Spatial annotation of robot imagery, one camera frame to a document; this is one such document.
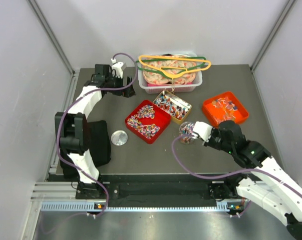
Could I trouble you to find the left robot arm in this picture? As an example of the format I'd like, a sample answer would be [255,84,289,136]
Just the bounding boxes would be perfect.
[55,62,135,199]

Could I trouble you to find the floral fabric item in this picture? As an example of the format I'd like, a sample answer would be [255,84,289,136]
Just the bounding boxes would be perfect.
[139,58,197,86]

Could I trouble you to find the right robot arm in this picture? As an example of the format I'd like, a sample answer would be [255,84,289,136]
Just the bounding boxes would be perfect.
[193,120,302,240]

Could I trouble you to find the black cloth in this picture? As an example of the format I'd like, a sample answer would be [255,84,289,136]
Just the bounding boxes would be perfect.
[60,120,111,181]

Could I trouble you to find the yellow clothes hanger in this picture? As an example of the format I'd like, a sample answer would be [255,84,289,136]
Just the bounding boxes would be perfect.
[138,54,212,81]

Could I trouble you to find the green clothes hanger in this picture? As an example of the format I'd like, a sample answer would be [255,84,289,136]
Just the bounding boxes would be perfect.
[134,56,207,76]

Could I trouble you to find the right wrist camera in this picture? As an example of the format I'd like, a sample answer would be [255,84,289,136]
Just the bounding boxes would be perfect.
[192,121,213,142]

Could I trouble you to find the white plastic basket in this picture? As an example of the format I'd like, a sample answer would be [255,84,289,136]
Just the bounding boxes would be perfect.
[136,53,211,94]

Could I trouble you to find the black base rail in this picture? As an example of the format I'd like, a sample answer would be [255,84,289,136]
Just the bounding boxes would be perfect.
[75,173,241,208]

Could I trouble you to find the orange candy tray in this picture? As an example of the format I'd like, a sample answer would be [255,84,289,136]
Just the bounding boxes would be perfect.
[201,91,249,127]

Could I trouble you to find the clear glass jar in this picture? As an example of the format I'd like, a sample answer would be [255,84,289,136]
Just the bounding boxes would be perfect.
[179,121,197,145]

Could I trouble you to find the gold candy tin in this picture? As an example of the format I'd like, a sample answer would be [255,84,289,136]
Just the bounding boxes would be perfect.
[153,90,192,124]

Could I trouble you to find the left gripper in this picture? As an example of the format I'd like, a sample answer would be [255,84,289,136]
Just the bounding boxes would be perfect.
[105,72,135,98]

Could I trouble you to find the red candy tray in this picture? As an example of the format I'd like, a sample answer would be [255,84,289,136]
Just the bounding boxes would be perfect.
[124,100,171,144]

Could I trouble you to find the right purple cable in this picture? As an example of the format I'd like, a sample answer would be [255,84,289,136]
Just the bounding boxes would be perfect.
[171,134,302,217]

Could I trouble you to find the silver jar lid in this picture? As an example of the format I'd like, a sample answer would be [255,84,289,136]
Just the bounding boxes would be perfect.
[111,130,128,146]

